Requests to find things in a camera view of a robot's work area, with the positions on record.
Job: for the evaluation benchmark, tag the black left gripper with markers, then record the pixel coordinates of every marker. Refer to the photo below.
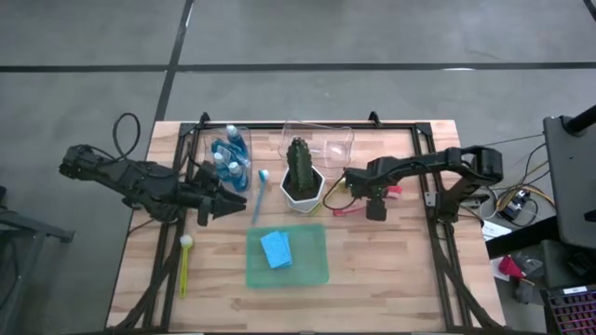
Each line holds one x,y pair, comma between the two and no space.
200,188

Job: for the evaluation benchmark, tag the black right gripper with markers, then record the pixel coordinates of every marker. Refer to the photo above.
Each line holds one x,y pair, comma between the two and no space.
368,181

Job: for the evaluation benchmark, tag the blue dish soap bottle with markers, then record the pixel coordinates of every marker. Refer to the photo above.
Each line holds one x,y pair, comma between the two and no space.
239,179
228,152
223,170
236,138

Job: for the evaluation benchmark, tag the pink dish brush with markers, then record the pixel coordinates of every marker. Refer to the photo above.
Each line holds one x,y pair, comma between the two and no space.
342,212

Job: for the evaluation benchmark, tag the blue toothbrush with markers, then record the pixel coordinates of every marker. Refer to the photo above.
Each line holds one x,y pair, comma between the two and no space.
263,175

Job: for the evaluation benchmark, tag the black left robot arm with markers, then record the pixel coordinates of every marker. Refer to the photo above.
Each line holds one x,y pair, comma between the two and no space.
130,179

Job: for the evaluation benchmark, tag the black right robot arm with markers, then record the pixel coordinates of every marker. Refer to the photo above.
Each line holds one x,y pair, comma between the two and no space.
428,160

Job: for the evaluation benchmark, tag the clear plastic bin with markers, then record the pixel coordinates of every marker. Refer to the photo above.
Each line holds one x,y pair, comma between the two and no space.
335,149
216,132

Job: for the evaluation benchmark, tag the white hexagonal plant pot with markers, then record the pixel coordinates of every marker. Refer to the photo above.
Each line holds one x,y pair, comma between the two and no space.
302,202

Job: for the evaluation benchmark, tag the green cactus plant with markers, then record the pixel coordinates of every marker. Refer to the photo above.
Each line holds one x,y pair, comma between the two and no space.
300,163

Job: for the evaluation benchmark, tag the translucent green tray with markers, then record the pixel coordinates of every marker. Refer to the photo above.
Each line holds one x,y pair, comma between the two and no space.
307,270

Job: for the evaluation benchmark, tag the white paper sheet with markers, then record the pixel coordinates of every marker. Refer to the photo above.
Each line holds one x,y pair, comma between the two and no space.
496,229

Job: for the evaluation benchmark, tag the black power supply box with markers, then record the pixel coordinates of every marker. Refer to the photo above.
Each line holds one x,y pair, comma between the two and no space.
514,205

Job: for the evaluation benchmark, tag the black side desk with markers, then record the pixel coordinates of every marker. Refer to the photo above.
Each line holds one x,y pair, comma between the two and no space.
521,242

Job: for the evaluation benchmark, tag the red fabric item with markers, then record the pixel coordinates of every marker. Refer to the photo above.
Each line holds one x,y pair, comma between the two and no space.
510,267

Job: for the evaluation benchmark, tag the grey fabric item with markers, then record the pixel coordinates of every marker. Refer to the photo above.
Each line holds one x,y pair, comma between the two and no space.
531,270

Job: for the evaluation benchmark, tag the black stand legs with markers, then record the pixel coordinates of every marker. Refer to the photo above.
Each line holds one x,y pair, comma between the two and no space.
42,229

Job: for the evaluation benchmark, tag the dark grey flat panel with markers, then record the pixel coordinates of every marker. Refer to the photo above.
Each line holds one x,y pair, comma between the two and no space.
572,186

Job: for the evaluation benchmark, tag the black pole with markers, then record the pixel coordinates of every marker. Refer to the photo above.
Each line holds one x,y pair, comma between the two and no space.
582,121

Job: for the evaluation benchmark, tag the backlit keyboard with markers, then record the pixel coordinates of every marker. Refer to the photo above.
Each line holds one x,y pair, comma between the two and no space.
575,314

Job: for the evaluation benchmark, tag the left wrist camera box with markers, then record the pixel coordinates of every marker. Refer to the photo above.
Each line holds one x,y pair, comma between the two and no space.
205,218

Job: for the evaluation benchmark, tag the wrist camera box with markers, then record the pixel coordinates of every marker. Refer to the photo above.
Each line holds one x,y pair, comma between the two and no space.
205,218
376,210

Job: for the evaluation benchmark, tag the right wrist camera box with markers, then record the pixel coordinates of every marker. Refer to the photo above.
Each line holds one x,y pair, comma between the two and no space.
376,210

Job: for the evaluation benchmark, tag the silver metal bracket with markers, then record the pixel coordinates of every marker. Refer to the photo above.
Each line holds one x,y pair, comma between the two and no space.
432,199

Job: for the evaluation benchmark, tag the black aluminium table frame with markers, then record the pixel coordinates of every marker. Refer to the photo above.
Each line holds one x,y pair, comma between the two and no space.
267,125

